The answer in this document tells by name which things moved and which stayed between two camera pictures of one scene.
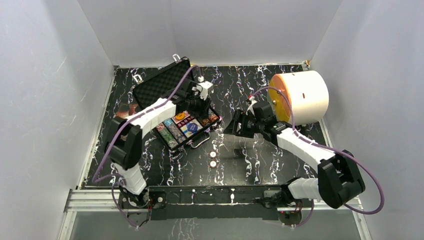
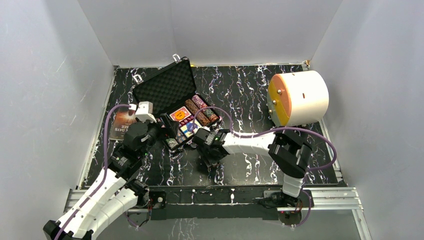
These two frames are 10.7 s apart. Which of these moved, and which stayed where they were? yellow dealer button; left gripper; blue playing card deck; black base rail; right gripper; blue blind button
Moved: right gripper; left gripper
Stayed: black base rail; yellow dealer button; blue playing card deck; blue blind button
